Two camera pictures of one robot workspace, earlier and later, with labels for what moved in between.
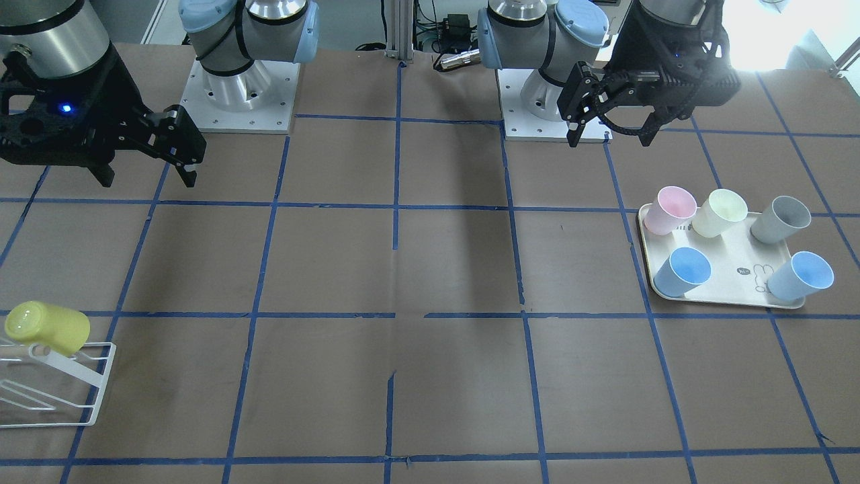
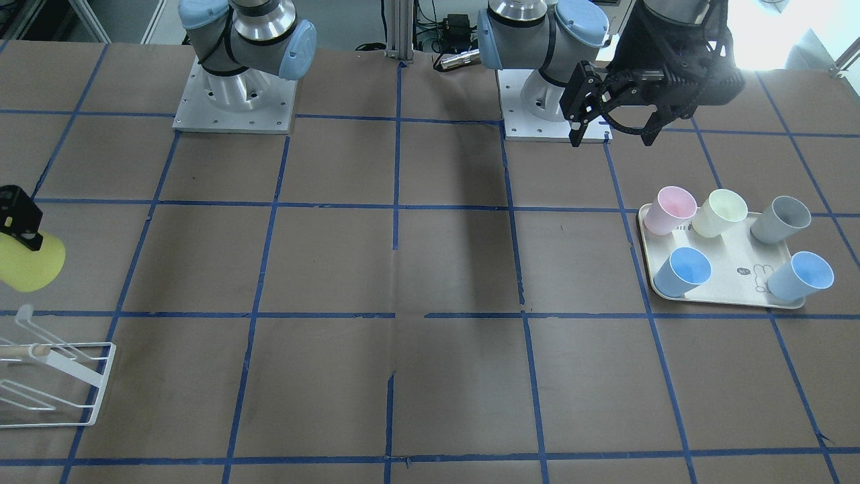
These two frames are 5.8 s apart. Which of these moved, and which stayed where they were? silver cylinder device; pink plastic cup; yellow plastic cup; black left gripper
Moved: yellow plastic cup
Stayed: pink plastic cup; silver cylinder device; black left gripper
